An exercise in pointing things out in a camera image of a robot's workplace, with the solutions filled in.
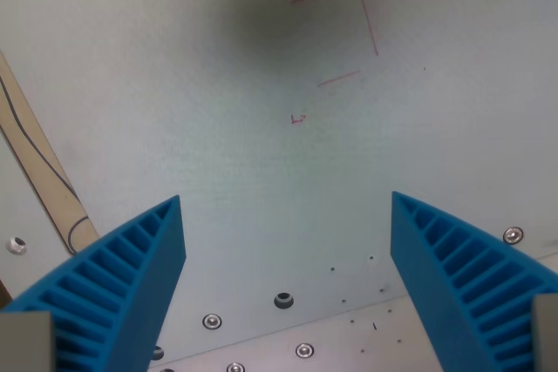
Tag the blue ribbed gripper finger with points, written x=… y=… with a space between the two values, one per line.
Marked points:
x=440 y=280
x=131 y=285

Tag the silver socket head screw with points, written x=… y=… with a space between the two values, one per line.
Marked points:
x=512 y=234
x=212 y=321
x=304 y=350
x=235 y=367

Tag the silver threaded metal insert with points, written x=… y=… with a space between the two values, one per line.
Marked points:
x=17 y=245

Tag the light wooden strip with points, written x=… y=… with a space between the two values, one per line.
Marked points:
x=41 y=163

